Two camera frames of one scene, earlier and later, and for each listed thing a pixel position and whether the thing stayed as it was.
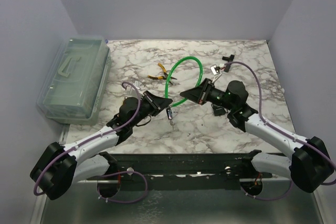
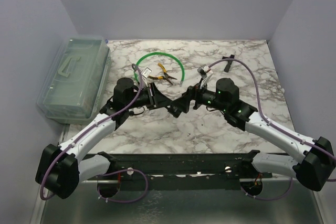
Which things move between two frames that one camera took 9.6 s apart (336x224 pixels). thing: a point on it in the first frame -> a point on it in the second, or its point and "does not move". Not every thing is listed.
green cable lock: [169, 109] -> [135, 76]
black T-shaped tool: [230, 59] does not move
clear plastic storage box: [76, 73] does not move
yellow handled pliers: [165, 77] does not move
